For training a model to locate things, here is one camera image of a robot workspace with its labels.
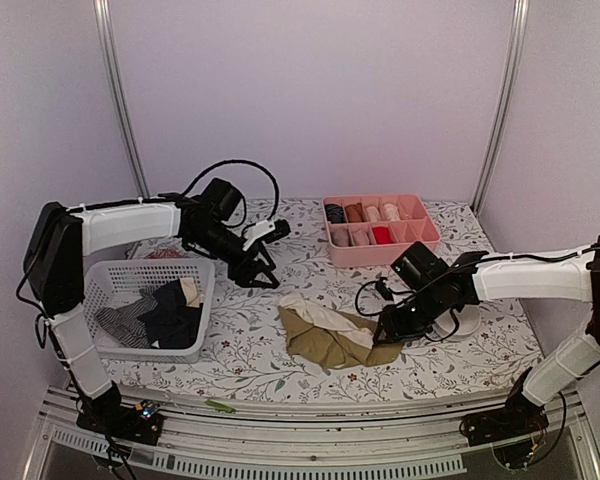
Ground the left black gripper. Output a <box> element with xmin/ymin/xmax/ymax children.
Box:
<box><xmin>191</xmin><ymin>222</ymin><xmax>281</xmax><ymax>289</ymax></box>

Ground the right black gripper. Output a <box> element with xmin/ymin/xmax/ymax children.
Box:
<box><xmin>373</xmin><ymin>283</ymin><xmax>445</xmax><ymax>344</ymax></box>

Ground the olive green underwear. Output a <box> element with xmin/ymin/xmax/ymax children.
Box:
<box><xmin>278</xmin><ymin>293</ymin><xmax>404</xmax><ymax>370</ymax></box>

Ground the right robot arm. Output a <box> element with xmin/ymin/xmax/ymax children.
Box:
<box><xmin>373</xmin><ymin>236</ymin><xmax>600</xmax><ymax>436</ymax></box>

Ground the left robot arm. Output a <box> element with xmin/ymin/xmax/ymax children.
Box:
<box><xmin>19</xmin><ymin>179</ymin><xmax>290</xmax><ymax>434</ymax></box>

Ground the cream underwear in basket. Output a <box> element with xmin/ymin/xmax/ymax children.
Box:
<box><xmin>179</xmin><ymin>277</ymin><xmax>205</xmax><ymax>308</ymax></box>

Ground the grey pink rolled underwear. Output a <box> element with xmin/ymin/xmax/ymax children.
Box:
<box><xmin>330</xmin><ymin>228</ymin><xmax>351</xmax><ymax>248</ymax></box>

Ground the black striped rolled underwear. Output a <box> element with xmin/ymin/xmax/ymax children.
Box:
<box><xmin>324</xmin><ymin>203</ymin><xmax>347</xmax><ymax>224</ymax></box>

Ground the mauve rolled underwear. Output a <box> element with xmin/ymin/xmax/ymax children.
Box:
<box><xmin>351</xmin><ymin>228</ymin><xmax>372</xmax><ymax>247</ymax></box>

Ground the red rolled underwear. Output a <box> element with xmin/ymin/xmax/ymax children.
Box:
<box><xmin>371</xmin><ymin>226</ymin><xmax>393</xmax><ymax>245</ymax></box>

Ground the dark navy underwear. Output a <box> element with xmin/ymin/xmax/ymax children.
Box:
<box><xmin>139</xmin><ymin>279</ymin><xmax>204</xmax><ymax>350</ymax></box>

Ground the brown rolled underwear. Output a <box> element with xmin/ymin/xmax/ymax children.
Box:
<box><xmin>344</xmin><ymin>202</ymin><xmax>365</xmax><ymax>223</ymax></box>

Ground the pale pink rolled underwear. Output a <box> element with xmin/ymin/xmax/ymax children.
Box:
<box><xmin>364</xmin><ymin>205</ymin><xmax>382</xmax><ymax>222</ymax></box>

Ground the cream rolled underwear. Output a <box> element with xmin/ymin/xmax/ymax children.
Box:
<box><xmin>382</xmin><ymin>202</ymin><xmax>401</xmax><ymax>222</ymax></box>

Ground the grey striped underwear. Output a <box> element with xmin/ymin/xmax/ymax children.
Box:
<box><xmin>94</xmin><ymin>298</ymin><xmax>155</xmax><ymax>349</ymax></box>

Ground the floral tablecloth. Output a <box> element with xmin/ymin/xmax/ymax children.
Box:
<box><xmin>104</xmin><ymin>199</ymin><xmax>542</xmax><ymax>404</ymax></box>

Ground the white bowl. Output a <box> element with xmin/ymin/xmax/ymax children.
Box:
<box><xmin>433</xmin><ymin>305</ymin><xmax>481</xmax><ymax>341</ymax></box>

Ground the red white cloth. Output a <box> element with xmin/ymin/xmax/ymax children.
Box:
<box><xmin>144</xmin><ymin>248</ymin><xmax>185</xmax><ymax>259</ymax></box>

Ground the pink divided organizer box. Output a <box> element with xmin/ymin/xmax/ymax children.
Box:
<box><xmin>322</xmin><ymin>194</ymin><xmax>440</xmax><ymax>268</ymax></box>

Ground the white plastic laundry basket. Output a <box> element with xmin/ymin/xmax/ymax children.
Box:
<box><xmin>83</xmin><ymin>258</ymin><xmax>216</xmax><ymax>364</ymax></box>

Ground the green tape scrap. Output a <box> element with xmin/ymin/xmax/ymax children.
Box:
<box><xmin>205</xmin><ymin>399</ymin><xmax>236</xmax><ymax>414</ymax></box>

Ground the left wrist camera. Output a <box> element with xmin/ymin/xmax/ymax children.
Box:
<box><xmin>242</xmin><ymin>219</ymin><xmax>291</xmax><ymax>251</ymax></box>

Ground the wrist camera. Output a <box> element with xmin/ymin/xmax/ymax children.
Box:
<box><xmin>374</xmin><ymin>277</ymin><xmax>394</xmax><ymax>302</ymax></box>
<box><xmin>242</xmin><ymin>219</ymin><xmax>291</xmax><ymax>251</ymax></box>

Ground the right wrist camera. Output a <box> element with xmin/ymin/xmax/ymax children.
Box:
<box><xmin>374</xmin><ymin>277</ymin><xmax>394</xmax><ymax>302</ymax></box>

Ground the right black cable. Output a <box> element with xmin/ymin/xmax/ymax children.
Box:
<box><xmin>354</xmin><ymin>279</ymin><xmax>461</xmax><ymax>344</ymax></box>

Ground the left black cable loop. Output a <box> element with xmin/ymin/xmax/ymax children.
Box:
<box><xmin>182</xmin><ymin>159</ymin><xmax>282</xmax><ymax>231</ymax></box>

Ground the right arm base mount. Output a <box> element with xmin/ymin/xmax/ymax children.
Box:
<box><xmin>459</xmin><ymin>368</ymin><xmax>549</xmax><ymax>446</ymax></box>

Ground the aluminium front rail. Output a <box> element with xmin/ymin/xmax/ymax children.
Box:
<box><xmin>23</xmin><ymin>387</ymin><xmax>600</xmax><ymax>479</ymax></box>

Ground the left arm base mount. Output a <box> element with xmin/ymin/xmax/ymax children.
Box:
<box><xmin>76</xmin><ymin>383</ymin><xmax>165</xmax><ymax>446</ymax></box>

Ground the left aluminium frame post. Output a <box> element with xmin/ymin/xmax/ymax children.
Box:
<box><xmin>93</xmin><ymin>0</ymin><xmax>150</xmax><ymax>197</ymax></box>

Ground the aluminium frame post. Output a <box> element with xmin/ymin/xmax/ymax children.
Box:
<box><xmin>93</xmin><ymin>0</ymin><xmax>150</xmax><ymax>197</ymax></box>
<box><xmin>471</xmin><ymin>0</ymin><xmax>530</xmax><ymax>217</ymax></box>

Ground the right aluminium frame post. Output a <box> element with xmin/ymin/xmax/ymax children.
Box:
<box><xmin>471</xmin><ymin>0</ymin><xmax>530</xmax><ymax>217</ymax></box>

